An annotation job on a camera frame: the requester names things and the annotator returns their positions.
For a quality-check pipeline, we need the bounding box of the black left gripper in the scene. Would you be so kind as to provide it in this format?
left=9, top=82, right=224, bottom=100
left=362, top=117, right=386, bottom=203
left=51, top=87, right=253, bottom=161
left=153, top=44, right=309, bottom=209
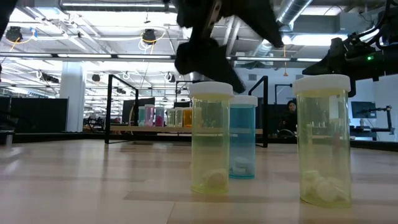
left=172, top=0, right=284, bottom=94

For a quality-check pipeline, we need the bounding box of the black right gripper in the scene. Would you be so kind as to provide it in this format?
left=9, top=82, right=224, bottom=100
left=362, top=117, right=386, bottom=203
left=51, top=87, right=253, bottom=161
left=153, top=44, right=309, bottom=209
left=303, top=29, right=386, bottom=98

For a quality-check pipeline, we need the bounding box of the white bottle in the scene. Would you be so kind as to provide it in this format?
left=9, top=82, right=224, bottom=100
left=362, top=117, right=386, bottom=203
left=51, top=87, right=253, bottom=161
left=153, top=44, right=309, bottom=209
left=292, top=73, right=352, bottom=208

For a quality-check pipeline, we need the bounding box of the large orange medicine bottle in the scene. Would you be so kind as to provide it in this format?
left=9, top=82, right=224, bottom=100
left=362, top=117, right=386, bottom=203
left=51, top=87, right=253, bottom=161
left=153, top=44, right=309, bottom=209
left=182, top=107, right=193, bottom=128

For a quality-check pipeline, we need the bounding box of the blue medicine bottle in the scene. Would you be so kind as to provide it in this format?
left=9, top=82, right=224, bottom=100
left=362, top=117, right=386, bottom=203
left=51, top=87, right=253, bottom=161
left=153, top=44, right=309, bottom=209
left=229, top=95, right=259, bottom=180

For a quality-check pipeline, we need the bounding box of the teal bottle with red contents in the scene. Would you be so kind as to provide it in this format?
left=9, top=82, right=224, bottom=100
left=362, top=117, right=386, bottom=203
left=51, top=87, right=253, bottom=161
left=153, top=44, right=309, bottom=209
left=154, top=106, right=165, bottom=128

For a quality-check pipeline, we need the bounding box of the pink medicine bottle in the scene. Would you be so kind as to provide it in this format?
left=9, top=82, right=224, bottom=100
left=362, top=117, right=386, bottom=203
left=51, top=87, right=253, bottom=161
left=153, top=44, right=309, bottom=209
left=144, top=104, right=155, bottom=128

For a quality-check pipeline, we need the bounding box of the wooden shelf black metal frame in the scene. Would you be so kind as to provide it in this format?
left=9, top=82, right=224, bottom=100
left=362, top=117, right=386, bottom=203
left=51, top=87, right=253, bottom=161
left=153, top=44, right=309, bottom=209
left=104, top=73, right=269, bottom=149

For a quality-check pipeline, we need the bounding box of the person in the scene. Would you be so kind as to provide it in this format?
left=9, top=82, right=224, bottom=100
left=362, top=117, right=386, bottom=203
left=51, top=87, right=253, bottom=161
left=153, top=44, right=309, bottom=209
left=279, top=99, right=300, bottom=138

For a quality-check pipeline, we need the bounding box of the black computer monitor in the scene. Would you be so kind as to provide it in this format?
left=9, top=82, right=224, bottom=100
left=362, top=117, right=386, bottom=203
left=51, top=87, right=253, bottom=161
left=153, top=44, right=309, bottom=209
left=121, top=97, right=155, bottom=124

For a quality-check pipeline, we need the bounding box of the white building column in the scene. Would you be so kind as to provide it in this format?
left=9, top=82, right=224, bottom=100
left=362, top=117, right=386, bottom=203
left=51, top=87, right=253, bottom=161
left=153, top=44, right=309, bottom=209
left=60, top=60, right=87, bottom=133

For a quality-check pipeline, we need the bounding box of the dark wall monitor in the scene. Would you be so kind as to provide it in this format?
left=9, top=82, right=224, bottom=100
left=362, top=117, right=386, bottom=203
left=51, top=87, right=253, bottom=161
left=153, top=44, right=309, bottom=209
left=351, top=101, right=377, bottom=119

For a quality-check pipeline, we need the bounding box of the black background metal frame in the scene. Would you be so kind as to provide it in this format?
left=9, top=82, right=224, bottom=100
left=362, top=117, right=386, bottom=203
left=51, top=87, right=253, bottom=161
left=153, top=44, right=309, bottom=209
left=274, top=83, right=295, bottom=105

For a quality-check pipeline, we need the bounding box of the silver ribbed ceiling duct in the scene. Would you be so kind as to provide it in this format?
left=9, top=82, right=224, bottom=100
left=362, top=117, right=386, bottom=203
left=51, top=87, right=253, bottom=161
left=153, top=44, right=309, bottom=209
left=253, top=0, right=313, bottom=58

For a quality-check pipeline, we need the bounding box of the black ceiling cable reel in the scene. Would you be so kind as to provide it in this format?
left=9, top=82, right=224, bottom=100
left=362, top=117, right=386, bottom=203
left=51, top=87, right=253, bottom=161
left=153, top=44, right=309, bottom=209
left=142, top=29, right=158, bottom=44
left=5, top=26, right=23, bottom=43

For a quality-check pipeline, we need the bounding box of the long ceiling light rail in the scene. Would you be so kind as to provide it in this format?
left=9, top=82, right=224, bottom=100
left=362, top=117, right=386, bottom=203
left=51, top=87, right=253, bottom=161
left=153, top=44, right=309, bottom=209
left=0, top=52, right=324, bottom=63

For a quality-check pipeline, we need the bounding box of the black partition wall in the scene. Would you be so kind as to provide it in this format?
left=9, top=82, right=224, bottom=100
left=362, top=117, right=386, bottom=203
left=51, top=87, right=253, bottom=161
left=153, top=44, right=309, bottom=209
left=0, top=96, right=69, bottom=134

